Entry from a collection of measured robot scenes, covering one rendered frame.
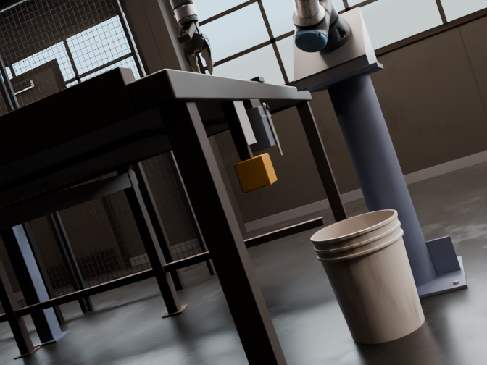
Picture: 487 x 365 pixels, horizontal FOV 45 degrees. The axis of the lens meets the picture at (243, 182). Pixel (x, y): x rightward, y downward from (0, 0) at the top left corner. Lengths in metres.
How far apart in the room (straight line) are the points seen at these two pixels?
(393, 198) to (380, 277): 0.48
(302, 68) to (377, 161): 0.46
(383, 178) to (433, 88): 2.85
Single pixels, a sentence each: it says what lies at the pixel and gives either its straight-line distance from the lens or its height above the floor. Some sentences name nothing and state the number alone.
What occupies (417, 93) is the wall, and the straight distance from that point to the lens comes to 5.11.
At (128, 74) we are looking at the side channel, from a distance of 1.17.
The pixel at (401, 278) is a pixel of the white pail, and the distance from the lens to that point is 1.98.
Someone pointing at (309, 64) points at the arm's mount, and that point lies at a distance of 2.34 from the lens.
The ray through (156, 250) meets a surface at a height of 0.36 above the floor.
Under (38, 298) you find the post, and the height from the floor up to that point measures 0.29.
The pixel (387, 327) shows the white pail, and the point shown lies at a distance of 1.99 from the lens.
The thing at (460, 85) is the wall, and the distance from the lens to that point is 5.12.
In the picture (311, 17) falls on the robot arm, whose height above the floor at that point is 1.08.
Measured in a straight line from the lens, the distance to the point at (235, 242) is 1.19.
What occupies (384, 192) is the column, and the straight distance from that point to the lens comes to 2.32.
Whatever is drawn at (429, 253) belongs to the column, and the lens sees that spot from 2.45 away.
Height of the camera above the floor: 0.73
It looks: 3 degrees down
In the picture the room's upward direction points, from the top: 19 degrees counter-clockwise
